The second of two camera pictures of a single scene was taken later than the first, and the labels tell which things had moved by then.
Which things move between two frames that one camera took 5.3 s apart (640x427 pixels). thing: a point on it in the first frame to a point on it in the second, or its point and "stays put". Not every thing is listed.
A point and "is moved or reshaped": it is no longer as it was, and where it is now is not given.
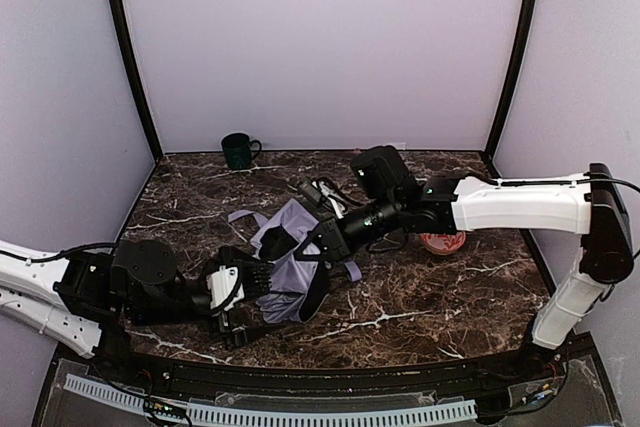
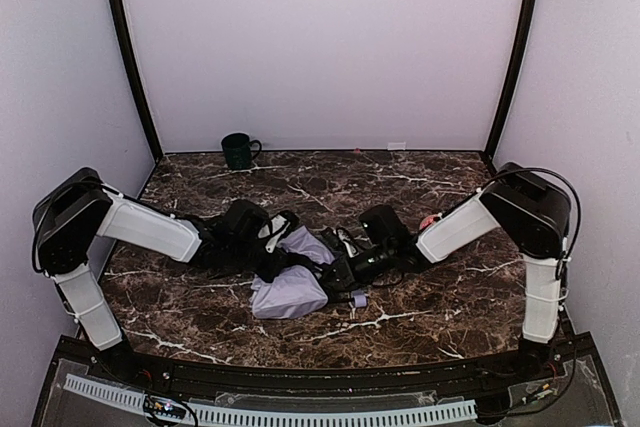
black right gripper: x=329 y=238 to x=338 y=273
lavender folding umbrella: x=350 y=267 is moved or reshaped
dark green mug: x=237 y=148 stays put
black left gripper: x=232 y=297 to x=273 y=267
